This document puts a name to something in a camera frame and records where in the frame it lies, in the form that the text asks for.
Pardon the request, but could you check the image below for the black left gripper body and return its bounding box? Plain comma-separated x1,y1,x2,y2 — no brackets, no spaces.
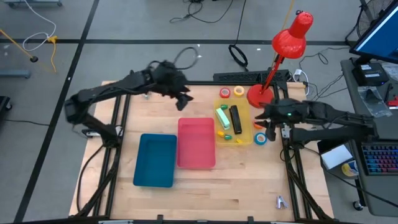
149,60,190,98

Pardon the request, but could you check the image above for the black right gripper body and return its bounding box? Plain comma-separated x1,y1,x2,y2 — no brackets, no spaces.
263,98,310,126

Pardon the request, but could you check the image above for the blue tape roll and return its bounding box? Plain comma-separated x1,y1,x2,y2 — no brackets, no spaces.
253,132,268,146

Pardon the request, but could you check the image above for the black stapler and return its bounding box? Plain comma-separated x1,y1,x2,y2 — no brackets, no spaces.
229,105,244,136

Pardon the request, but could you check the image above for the red tape roll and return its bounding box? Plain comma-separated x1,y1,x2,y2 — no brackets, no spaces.
219,86,232,100

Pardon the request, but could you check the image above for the mint green stapler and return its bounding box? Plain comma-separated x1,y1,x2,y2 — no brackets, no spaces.
215,107,231,131

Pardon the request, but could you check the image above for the silver staple remover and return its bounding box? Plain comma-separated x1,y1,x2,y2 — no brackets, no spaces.
275,195,289,210

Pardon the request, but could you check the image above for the red desk lamp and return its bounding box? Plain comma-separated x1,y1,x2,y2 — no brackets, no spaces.
246,11,315,110

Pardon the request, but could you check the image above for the yellow translucent plastic bin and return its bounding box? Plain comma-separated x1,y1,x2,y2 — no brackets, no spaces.
213,98,254,147

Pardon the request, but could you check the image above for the white power adapter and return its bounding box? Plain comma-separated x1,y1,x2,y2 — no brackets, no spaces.
293,68,311,96

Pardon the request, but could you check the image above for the pink translucent plastic bin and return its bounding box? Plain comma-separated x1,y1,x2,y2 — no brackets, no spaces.
177,117,217,170

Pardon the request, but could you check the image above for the black perforated power strip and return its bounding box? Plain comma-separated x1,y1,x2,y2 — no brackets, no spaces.
213,69,290,83

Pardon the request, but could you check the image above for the white cardboard box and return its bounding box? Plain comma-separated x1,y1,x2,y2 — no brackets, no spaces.
320,144,354,170

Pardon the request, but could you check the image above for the blue plastic bin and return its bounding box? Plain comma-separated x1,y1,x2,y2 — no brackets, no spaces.
132,133,178,189

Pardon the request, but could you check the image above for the yellow and blue roll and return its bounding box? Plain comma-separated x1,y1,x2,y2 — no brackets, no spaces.
341,159,360,178

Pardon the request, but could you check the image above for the clear plastic bag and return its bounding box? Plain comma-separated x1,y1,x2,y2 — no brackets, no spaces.
357,85,394,119

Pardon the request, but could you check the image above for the black mini computer box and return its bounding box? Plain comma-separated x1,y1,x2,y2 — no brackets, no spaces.
351,62,390,87

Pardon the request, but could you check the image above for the grey side desk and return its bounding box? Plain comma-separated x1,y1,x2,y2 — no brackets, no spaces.
340,57,398,218

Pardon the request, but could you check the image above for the backlit rainbow keyboard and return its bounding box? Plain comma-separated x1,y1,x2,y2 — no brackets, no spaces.
361,142,398,177

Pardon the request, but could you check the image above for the black computer monitor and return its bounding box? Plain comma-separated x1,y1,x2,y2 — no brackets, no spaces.
349,0,398,65

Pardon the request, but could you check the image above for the black floor fan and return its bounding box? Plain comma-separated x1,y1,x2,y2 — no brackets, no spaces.
345,0,395,47

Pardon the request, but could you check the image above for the grey floor bar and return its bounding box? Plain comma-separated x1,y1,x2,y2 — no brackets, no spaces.
0,69,32,80

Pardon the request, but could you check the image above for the grey cart base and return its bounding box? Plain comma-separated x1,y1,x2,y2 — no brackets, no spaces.
2,0,63,9

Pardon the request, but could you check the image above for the black caster foot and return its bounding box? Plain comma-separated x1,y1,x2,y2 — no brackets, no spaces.
0,95,14,113

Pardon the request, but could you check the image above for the coiled black cable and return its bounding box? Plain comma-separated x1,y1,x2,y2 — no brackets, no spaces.
228,44,249,72

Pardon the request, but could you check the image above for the tangled black floor cable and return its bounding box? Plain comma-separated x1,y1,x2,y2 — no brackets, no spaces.
169,0,234,24

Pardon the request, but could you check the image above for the yellow hanging cord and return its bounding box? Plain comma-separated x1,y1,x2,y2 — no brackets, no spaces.
272,0,296,62
0,27,39,63

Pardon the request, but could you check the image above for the yellow floor cable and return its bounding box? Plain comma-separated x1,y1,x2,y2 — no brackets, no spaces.
46,35,60,73

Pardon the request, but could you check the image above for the white floor cable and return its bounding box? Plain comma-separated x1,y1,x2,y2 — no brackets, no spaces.
22,0,58,52

